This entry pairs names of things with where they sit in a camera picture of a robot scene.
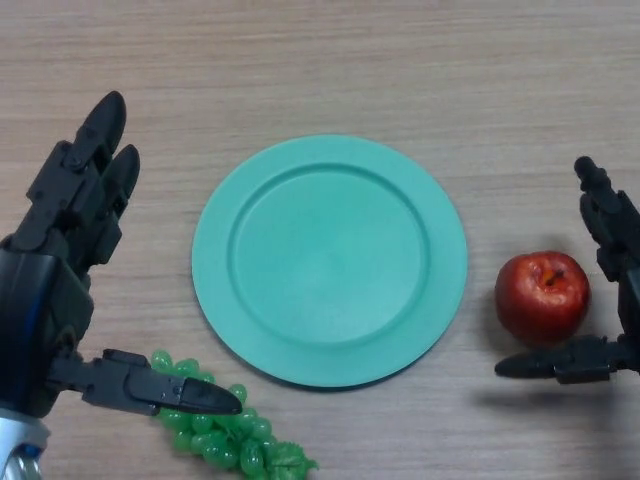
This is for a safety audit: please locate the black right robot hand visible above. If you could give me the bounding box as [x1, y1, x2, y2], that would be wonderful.
[493, 156, 640, 385]

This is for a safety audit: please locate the green round plate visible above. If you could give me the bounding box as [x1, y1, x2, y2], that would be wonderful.
[191, 133, 469, 391]

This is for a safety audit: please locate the red apple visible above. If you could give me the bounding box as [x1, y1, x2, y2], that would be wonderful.
[494, 251, 591, 349]

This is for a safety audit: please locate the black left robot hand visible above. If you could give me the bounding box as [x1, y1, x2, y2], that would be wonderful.
[0, 90, 244, 421]

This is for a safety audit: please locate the green grape bunch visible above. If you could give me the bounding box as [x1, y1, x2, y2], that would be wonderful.
[149, 349, 321, 474]

